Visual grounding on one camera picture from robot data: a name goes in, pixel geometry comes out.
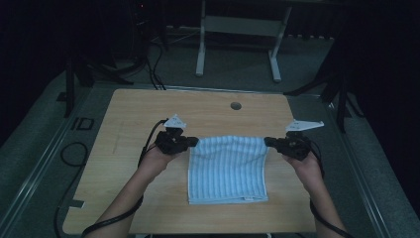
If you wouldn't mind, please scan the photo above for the person's right hand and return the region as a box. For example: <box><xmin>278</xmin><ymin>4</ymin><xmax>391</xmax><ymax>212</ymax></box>
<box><xmin>282</xmin><ymin>150</ymin><xmax>327</xmax><ymax>195</ymax></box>

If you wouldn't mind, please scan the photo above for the white metal desk frame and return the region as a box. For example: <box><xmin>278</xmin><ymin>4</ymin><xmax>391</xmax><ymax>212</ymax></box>
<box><xmin>194</xmin><ymin>0</ymin><xmax>293</xmax><ymax>83</ymax></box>

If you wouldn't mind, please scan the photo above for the person's left hand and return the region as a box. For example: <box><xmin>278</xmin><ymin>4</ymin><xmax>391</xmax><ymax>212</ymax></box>
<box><xmin>136</xmin><ymin>142</ymin><xmax>180</xmax><ymax>182</ymax></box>

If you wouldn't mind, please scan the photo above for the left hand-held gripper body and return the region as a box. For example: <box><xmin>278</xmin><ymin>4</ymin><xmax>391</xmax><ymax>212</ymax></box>
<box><xmin>154</xmin><ymin>113</ymin><xmax>192</xmax><ymax>156</ymax></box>

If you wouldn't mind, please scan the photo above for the black floor cables bundle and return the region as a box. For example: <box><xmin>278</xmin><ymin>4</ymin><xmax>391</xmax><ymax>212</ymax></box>
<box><xmin>144</xmin><ymin>39</ymin><xmax>167</xmax><ymax>91</ymax></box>

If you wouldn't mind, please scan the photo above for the black looped floor cable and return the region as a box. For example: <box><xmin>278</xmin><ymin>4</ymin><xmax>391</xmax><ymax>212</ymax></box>
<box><xmin>52</xmin><ymin>141</ymin><xmax>90</xmax><ymax>238</ymax></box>

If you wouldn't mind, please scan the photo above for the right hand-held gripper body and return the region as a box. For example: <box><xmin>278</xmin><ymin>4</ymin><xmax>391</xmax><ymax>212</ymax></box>
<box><xmin>276</xmin><ymin>118</ymin><xmax>326</xmax><ymax>163</ymax></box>

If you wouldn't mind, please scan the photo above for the black tripod stand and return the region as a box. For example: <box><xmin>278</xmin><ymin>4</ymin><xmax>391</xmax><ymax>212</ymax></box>
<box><xmin>63</xmin><ymin>54</ymin><xmax>135</xmax><ymax>119</ymax></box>
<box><xmin>282</xmin><ymin>41</ymin><xmax>365</xmax><ymax>134</ymax></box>

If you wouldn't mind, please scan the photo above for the blue striped towel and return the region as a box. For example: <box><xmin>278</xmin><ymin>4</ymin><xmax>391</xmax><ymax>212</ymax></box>
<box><xmin>186</xmin><ymin>135</ymin><xmax>270</xmax><ymax>205</ymax></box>

